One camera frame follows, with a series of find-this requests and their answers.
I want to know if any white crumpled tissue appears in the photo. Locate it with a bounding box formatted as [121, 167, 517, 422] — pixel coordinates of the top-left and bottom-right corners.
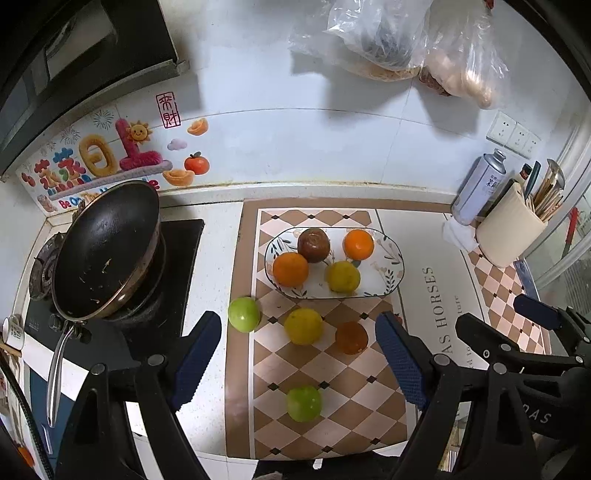
[443, 220, 479, 253]

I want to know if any dark red apple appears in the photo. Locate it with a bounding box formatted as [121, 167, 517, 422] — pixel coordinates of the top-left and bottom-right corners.
[297, 227, 331, 264]

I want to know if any black gas stove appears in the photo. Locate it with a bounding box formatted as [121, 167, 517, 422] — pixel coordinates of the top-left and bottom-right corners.
[23, 219, 206, 365]

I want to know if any green apple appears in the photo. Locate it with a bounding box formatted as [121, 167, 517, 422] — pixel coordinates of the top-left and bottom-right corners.
[228, 296, 262, 333]
[287, 385, 323, 423]

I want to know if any metal spoon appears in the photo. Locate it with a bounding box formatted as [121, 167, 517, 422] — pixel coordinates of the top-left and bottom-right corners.
[546, 158, 566, 191]

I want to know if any small white cup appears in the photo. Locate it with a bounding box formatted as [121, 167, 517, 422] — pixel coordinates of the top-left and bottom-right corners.
[1, 315, 26, 350]

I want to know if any clear bag with dark contents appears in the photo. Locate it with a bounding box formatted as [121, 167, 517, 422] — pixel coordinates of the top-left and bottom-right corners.
[288, 0, 432, 82]

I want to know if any dark green handled tool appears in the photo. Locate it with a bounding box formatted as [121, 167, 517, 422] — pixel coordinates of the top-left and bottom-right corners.
[525, 161, 542, 197]

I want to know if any silver spray can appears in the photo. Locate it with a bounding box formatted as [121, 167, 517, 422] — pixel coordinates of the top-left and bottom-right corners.
[451, 148, 509, 226]

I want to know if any blue grey flat tool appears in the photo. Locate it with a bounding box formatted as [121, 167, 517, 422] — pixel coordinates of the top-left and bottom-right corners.
[513, 259, 539, 298]

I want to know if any yellowish green citrus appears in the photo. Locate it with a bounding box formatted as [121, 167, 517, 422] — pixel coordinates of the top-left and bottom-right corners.
[327, 261, 361, 294]

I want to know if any black range hood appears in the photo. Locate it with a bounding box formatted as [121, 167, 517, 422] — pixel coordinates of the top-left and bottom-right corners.
[0, 0, 190, 182]

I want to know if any black frying pan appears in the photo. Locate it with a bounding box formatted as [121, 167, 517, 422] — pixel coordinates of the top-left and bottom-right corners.
[46, 181, 162, 428]

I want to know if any oval floral plate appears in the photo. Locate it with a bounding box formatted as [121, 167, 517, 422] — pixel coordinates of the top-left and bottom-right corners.
[264, 226, 406, 300]

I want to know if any black corrugated hose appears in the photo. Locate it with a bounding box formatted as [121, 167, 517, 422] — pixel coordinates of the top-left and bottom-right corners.
[0, 355, 54, 480]

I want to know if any checkered kitchen mat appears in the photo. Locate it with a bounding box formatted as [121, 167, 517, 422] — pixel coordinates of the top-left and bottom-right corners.
[224, 198, 559, 462]

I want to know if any yellow lemon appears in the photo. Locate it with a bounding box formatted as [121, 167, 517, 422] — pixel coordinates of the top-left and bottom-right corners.
[283, 308, 324, 346]

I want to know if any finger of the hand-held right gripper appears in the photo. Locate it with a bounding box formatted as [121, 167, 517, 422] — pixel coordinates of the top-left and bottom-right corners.
[455, 313, 525, 370]
[513, 294, 591, 365]

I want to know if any cream utensil holder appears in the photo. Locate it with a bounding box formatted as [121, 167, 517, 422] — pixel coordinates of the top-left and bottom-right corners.
[475, 182, 546, 268]

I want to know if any colourful wall sticker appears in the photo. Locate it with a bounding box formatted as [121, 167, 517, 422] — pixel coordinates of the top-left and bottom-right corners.
[16, 92, 213, 214]

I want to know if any orange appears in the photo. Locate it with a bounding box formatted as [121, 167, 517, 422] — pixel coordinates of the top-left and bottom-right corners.
[272, 252, 310, 287]
[342, 229, 375, 261]

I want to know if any bundle of wooden chopsticks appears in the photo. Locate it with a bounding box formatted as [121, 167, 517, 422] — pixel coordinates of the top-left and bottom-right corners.
[531, 168, 565, 222]

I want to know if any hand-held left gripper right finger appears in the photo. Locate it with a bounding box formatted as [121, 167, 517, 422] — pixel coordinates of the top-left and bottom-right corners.
[375, 312, 548, 480]

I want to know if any clear bag with pale contents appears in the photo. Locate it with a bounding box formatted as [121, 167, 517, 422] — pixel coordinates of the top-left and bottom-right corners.
[418, 0, 511, 110]

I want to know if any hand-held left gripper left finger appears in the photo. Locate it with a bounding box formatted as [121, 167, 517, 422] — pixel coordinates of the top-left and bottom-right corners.
[54, 311, 223, 480]

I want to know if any dark orange tangerine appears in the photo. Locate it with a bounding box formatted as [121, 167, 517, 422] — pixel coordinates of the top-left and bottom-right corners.
[335, 321, 369, 355]

